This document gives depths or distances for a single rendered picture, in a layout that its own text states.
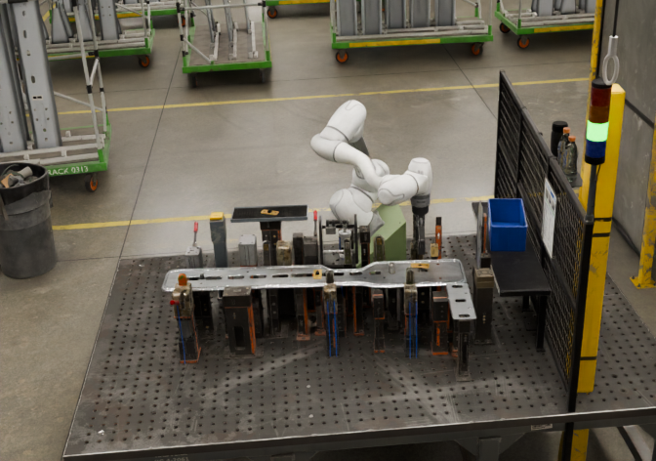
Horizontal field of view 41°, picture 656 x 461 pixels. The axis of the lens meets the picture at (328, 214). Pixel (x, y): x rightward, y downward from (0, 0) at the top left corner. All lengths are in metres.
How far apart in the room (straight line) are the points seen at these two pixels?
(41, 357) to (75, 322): 0.39
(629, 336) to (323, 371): 1.40
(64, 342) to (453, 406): 2.80
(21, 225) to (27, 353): 1.02
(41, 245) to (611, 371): 4.00
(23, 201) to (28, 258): 0.44
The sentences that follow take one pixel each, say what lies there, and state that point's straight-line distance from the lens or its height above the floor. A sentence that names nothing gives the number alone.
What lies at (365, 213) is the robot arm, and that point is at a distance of 4.68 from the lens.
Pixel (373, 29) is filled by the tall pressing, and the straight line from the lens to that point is 10.80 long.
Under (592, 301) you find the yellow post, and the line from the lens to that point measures 3.65.
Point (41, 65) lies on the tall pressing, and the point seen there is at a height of 1.02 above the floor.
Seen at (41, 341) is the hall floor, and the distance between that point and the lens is 5.80.
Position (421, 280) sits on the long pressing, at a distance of 3.99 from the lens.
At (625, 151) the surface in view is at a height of 0.73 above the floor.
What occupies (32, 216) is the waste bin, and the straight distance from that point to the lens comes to 6.33.
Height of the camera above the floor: 3.02
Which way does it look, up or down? 26 degrees down
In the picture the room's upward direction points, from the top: 3 degrees counter-clockwise
